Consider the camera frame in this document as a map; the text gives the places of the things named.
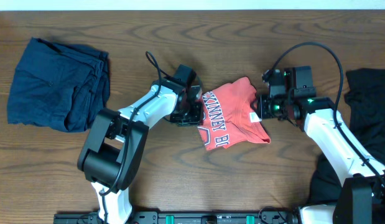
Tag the black garment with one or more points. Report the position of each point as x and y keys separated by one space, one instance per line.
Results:
x=366 y=99

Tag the red orange t-shirt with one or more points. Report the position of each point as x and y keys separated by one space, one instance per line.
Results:
x=228 y=118

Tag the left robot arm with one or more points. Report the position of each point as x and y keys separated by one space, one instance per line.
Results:
x=112 y=152

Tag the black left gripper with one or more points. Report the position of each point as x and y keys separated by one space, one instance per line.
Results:
x=196 y=119

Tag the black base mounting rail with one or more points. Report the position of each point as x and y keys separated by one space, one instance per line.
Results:
x=266 y=215

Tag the folded navy blue garment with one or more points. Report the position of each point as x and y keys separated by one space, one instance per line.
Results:
x=59 y=86

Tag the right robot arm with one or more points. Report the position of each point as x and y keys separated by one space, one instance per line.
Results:
x=361 y=176

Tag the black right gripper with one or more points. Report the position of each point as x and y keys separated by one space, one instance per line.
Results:
x=264 y=101

